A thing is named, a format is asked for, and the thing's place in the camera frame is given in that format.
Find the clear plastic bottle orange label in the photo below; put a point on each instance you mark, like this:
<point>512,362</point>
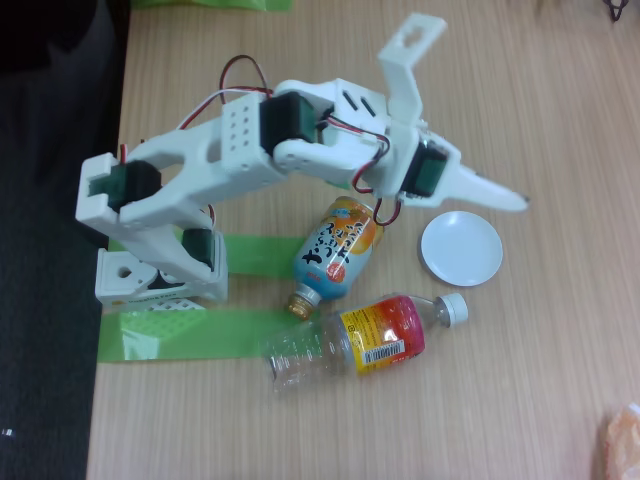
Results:
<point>380,332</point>

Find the blue orange aluminium bottle can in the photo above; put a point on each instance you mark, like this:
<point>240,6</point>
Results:
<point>335,250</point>

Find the white round plate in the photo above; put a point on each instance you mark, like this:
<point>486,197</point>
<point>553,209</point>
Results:
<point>461,248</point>

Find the short green tape strip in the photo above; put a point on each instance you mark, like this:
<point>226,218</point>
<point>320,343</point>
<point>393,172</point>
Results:
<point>260,255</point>

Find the green plastic sheet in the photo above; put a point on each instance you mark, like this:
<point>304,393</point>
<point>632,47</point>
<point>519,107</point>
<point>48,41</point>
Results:
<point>210,4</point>

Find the long green tape strip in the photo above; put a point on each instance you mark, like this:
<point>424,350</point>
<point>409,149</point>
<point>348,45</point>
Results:
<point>200,335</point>

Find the orange plastic bag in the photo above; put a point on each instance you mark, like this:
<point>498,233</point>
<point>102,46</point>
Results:
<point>625,445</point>

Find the person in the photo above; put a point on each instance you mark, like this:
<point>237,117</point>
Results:
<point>45,30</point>

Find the white empty camera mount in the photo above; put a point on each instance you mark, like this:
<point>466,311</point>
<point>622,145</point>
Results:
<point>402,85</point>

